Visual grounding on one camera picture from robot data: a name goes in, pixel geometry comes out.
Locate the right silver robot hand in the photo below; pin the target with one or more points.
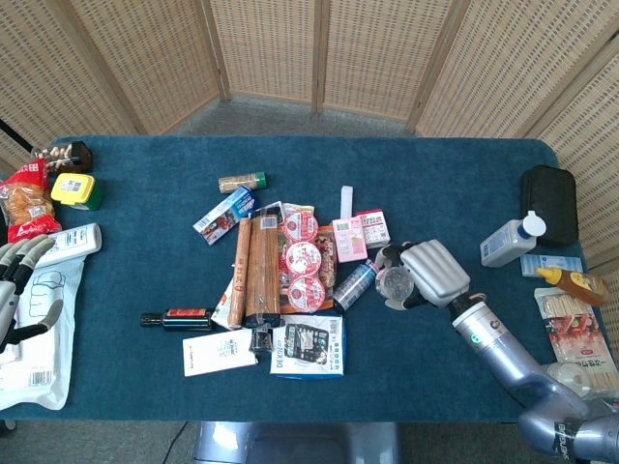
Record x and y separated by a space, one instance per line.
435 270

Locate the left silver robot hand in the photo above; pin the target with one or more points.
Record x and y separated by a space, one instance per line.
9 295

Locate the clear round plastic container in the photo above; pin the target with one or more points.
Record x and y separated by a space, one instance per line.
392 281

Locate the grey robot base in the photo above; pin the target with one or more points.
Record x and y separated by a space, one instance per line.
295 442

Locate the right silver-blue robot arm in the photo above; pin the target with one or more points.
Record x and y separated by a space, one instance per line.
522 367

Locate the white plastic mailer bag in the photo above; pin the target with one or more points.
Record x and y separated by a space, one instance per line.
43 348

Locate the small white red-print box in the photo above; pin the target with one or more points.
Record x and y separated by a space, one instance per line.
374 227

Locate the blue table cloth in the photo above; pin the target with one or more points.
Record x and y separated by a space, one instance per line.
435 193

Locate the white lotion bottle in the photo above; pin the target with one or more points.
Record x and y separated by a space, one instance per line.
508 239

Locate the dark pump bottle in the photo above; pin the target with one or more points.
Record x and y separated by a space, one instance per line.
353 285

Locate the red snack bag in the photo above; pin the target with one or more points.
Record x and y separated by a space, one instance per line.
28 205

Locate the pink box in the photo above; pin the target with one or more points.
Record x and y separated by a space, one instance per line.
349 239

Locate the dark mixed snack package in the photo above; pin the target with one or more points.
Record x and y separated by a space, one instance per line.
328 261

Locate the white stick tube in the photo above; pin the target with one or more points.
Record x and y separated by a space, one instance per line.
348 200

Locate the light blue flat pack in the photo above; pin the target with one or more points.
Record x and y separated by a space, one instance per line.
556 263

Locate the green container with yellow lid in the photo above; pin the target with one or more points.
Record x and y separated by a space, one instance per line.
76 191

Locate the red-lid snack cup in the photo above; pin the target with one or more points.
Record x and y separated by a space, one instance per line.
303 258
306 292
301 227

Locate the black zip case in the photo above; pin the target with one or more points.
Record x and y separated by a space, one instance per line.
551 203

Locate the honey bottle with yellow cap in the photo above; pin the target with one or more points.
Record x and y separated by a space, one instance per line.
575 282

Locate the white blue organizer package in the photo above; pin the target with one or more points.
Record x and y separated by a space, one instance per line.
309 345

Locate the nut jar with dark lid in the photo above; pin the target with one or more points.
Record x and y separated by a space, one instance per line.
67 155

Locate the bamboo skewer package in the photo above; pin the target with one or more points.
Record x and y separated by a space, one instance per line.
575 328

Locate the wide brown wrapped package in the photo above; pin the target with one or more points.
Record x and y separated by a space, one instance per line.
263 270

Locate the dark sauce bottle red label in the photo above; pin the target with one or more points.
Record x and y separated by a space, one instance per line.
181 319

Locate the clear black-print packet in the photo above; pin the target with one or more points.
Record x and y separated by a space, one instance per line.
271 211

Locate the thin brown sausage stick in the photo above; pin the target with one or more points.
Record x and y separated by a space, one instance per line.
240 270

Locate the spice bottle with green cap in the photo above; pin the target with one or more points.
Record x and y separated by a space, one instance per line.
242 182

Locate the white and red carton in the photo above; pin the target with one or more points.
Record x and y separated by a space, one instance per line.
223 307

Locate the plain white flat box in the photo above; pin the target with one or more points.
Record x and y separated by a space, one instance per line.
217 353

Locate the blue and white carton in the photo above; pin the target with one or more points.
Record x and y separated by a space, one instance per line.
225 215

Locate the woven folding screen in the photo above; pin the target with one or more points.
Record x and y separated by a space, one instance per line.
309 48

